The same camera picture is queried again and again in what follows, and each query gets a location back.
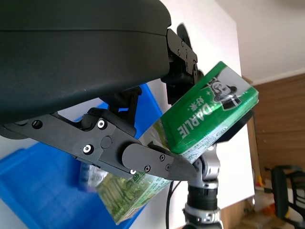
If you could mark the green toothpaste box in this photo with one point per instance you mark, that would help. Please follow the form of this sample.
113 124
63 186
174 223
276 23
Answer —
202 114

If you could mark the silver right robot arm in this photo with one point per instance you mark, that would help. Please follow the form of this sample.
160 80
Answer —
202 195

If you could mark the blue plastic tray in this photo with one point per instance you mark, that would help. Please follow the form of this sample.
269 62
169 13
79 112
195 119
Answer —
35 190

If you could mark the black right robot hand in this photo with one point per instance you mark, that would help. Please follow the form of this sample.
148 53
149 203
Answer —
236 130

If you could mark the black office chair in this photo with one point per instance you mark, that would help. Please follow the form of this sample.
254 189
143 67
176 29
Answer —
278 188

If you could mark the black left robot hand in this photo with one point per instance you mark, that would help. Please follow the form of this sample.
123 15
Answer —
71 59

